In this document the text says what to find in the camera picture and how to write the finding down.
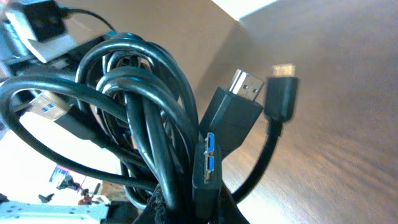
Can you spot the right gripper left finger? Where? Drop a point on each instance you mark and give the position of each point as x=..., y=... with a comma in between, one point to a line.
x=156, y=211

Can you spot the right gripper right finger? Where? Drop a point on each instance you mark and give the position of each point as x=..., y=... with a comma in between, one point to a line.
x=227, y=211

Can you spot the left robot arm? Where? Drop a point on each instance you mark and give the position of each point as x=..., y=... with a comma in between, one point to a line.
x=14, y=55

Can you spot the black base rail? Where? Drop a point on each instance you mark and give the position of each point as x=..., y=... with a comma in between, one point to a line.
x=17, y=212

